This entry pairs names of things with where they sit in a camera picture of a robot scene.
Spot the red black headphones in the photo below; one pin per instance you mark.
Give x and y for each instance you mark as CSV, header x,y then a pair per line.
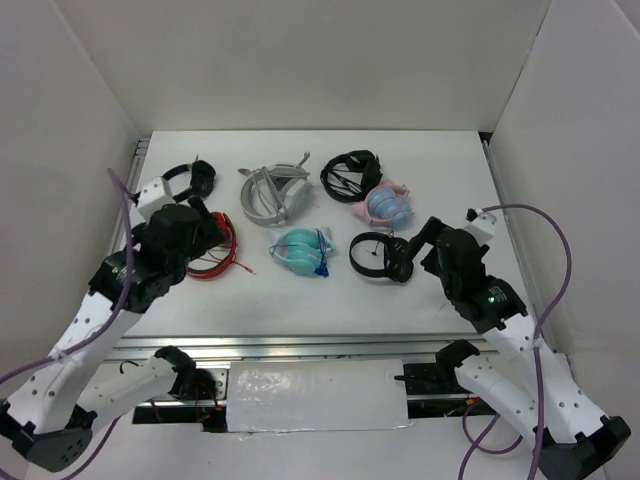
x,y
220,257

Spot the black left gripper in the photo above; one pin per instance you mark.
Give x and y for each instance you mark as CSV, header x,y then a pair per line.
x,y
209,235

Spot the aluminium base frame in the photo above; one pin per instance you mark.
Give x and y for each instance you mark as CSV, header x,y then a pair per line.
x,y
260,311

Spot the black wrapped headphones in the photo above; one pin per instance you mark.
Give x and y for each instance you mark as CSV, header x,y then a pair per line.
x,y
349,177

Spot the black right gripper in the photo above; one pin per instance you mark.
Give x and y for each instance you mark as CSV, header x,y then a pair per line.
x,y
427,233

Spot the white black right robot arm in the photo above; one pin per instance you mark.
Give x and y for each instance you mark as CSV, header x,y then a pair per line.
x,y
571,437

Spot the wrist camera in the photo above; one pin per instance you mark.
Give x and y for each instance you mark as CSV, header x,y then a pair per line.
x,y
153,196
480,225

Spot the small black headphones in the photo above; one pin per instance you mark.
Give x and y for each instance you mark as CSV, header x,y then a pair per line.
x,y
202,179

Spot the pink and blue headphones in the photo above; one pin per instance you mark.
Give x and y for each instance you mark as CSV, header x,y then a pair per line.
x,y
385,206

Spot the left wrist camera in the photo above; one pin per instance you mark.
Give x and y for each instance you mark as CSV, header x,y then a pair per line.
x,y
153,196

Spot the teal cat ear headphones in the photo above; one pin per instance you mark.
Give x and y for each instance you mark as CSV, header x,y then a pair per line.
x,y
304,251

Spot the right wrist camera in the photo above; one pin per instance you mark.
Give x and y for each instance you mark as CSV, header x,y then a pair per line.
x,y
480,225

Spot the white front cover panel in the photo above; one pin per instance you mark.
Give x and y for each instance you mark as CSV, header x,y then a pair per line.
x,y
328,395

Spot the black Panasonic headphones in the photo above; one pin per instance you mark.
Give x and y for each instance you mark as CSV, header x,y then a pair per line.
x,y
397,257

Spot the grey white headphones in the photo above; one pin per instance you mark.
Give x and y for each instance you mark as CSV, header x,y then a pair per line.
x,y
276,194

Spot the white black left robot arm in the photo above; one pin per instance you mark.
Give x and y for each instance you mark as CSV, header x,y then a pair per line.
x,y
51,419

